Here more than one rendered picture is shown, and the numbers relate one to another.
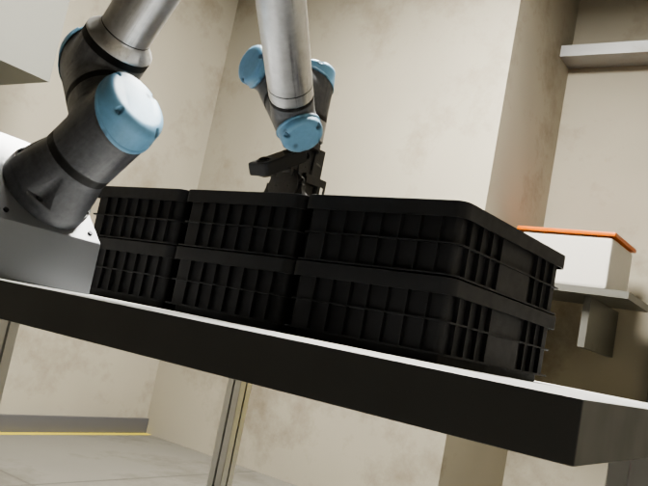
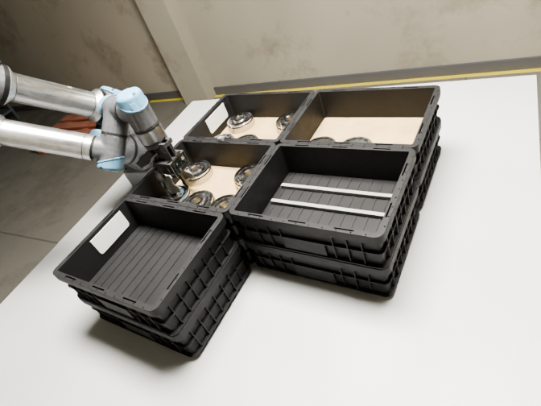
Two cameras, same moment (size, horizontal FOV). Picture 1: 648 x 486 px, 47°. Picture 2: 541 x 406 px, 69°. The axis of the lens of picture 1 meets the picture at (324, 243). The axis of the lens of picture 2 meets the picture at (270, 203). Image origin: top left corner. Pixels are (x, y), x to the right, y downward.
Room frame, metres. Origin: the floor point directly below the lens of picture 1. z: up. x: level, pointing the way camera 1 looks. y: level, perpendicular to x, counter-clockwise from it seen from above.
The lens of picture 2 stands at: (1.68, -0.98, 1.54)
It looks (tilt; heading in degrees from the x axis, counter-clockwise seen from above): 39 degrees down; 93
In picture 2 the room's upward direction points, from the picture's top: 23 degrees counter-clockwise
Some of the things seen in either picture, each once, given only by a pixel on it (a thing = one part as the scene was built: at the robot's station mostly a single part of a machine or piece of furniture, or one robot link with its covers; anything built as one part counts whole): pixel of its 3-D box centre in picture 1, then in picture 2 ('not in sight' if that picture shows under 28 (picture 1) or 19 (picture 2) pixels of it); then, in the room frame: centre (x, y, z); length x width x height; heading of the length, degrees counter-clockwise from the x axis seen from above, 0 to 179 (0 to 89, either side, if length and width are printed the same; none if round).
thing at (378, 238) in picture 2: not in sight; (320, 184); (1.77, -0.22, 0.92); 0.40 x 0.30 x 0.02; 140
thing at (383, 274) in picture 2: not in sight; (332, 227); (1.77, -0.22, 0.76); 0.40 x 0.30 x 0.12; 140
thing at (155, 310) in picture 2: (441, 233); (138, 246); (1.27, -0.20, 0.92); 0.40 x 0.30 x 0.02; 140
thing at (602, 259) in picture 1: (573, 263); not in sight; (3.37, -1.14, 1.25); 0.45 x 0.38 x 0.25; 55
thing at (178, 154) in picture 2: (298, 174); (166, 155); (1.38, 0.07, 1.00); 0.09 x 0.08 x 0.12; 140
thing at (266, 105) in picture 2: (202, 238); (253, 129); (1.65, 0.27, 0.87); 0.40 x 0.30 x 0.11; 140
